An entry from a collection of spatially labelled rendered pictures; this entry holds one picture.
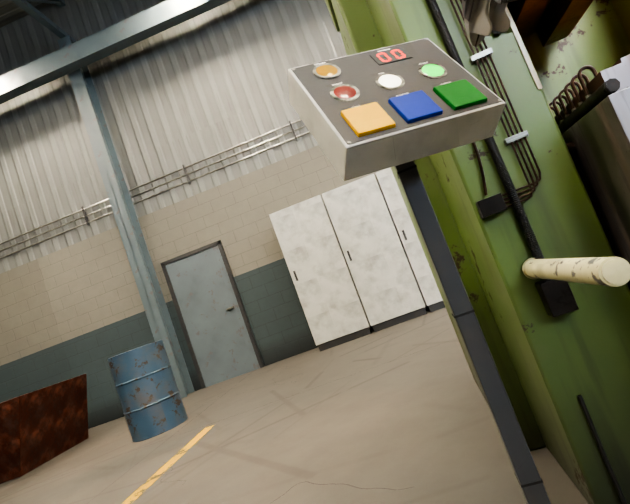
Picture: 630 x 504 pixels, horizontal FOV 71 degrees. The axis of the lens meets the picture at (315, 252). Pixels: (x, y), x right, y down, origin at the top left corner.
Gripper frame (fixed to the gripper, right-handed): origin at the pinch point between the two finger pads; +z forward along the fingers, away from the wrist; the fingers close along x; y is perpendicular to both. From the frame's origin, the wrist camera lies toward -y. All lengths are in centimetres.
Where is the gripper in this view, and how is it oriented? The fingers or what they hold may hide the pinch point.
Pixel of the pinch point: (474, 36)
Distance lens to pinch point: 90.4
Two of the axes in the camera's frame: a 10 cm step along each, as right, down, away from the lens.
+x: 9.2, -3.1, 2.5
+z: 0.0, 6.1, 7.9
